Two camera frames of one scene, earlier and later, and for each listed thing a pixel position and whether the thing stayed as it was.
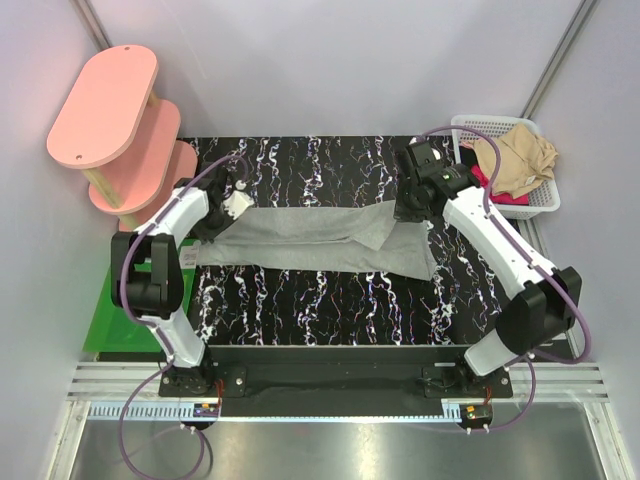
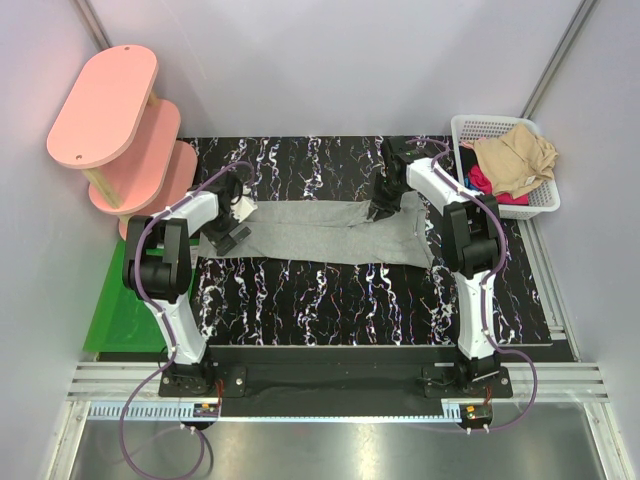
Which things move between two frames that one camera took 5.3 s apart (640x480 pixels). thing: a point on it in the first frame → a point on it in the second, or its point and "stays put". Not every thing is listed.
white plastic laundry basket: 545,200 stays put
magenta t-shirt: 504,198 stays put
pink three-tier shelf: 109,124 stays put
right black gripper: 401,212 → 385,208
